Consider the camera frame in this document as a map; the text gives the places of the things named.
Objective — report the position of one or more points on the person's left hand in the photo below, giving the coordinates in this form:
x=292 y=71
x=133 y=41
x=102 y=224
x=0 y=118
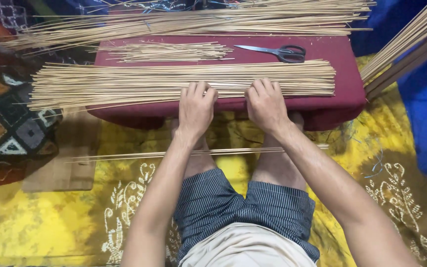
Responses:
x=195 y=109

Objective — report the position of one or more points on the person's right hand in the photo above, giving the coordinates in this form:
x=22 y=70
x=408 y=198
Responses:
x=267 y=107

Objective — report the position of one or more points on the wide layer of bamboo sticks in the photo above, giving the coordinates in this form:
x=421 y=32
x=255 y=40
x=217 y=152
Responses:
x=184 y=84

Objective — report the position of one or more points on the thin bundle of bamboo sticks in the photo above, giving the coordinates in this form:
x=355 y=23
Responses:
x=235 y=151

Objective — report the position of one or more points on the person's legs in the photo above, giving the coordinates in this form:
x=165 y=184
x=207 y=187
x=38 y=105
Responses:
x=276 y=163

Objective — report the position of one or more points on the small pile of short sticks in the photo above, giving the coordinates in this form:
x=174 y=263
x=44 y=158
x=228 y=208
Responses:
x=169 y=52

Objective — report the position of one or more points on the maroon cushion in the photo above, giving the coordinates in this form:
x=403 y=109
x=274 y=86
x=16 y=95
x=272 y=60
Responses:
x=332 y=78

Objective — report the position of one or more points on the long heap of bamboo sticks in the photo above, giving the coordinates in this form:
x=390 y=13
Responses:
x=198 y=22

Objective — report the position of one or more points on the striped dark shorts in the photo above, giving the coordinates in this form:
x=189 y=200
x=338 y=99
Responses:
x=235 y=211

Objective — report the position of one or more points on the wooden board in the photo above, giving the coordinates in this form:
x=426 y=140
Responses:
x=69 y=159

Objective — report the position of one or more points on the beige shirt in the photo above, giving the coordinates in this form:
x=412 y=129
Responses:
x=247 y=246

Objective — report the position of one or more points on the slanted bundle of bamboo sticks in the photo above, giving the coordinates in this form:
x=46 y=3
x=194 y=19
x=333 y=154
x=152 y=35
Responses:
x=402 y=52

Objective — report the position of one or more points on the blue cloth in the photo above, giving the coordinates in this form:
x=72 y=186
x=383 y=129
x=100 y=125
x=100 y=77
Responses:
x=424 y=111

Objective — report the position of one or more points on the yellow batik floor cloth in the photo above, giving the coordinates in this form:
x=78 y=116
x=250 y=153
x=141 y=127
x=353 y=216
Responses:
x=69 y=222

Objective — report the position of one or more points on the patterned patchwork cloth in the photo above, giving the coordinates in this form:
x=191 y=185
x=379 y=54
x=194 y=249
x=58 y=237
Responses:
x=9 y=111

